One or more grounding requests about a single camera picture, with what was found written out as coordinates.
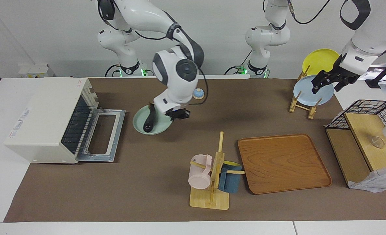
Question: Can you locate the black base cable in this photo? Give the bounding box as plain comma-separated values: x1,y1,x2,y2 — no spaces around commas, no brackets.
224,49,254,75
105,64,121,77

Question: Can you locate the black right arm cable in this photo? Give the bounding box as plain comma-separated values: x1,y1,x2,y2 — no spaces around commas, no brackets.
128,28,209,106

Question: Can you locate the wooden mug rack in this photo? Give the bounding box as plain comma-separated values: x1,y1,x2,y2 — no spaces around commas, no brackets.
190,131,245,210

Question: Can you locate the glass oven door with handle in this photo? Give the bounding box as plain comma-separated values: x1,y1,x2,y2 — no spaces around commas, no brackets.
76,109,126,163

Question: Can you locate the yellow plate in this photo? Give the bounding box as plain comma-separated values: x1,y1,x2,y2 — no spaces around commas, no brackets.
302,49,341,77

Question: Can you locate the black wire basket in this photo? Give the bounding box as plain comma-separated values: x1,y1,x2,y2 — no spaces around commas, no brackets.
328,100,386,150

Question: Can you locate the black wire basket shelf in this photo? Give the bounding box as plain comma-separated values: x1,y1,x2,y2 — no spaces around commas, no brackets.
325,113,386,188

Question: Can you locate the brown wooden tray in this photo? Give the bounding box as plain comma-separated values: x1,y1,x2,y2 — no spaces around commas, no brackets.
238,133,332,195

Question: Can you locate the white power strip box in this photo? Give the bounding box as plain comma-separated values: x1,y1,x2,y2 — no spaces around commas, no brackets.
18,63,55,78

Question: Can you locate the metal oven rack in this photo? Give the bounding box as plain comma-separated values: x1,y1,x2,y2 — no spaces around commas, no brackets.
62,96,99,156

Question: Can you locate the clear glass cup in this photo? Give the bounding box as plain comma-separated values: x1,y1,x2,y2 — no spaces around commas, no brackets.
371,135,385,149

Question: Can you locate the long black camera stand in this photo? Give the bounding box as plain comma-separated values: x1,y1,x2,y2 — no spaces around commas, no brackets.
366,54,386,88

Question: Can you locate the wooden plate rack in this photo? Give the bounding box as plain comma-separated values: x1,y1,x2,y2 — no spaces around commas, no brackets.
289,65,322,120

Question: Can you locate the white tiled cloth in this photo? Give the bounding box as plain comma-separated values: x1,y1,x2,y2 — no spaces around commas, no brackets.
348,165,386,193

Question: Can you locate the blue mug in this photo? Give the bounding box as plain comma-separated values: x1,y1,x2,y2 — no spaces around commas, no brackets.
218,161,243,193

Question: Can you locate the dark purple eggplant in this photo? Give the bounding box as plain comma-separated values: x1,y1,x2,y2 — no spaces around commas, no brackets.
143,102,158,133

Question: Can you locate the white toaster oven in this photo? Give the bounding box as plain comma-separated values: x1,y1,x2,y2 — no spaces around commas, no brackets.
4,77,99,164

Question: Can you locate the light blue plate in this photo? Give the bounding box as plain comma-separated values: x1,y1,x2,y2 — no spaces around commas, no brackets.
293,75,334,106

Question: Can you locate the brown table mat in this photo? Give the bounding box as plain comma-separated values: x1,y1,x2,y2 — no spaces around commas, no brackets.
4,77,386,223

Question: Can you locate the mint green plate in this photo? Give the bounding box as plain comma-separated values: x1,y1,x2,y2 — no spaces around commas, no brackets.
132,104,173,135

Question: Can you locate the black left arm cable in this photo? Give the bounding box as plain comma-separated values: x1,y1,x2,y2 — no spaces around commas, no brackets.
287,0,332,25

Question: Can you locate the pink mug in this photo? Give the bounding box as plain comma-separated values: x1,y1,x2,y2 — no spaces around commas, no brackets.
188,154,213,190

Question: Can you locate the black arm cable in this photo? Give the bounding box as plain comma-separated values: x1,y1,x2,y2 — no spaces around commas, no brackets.
128,28,209,106
287,0,332,25

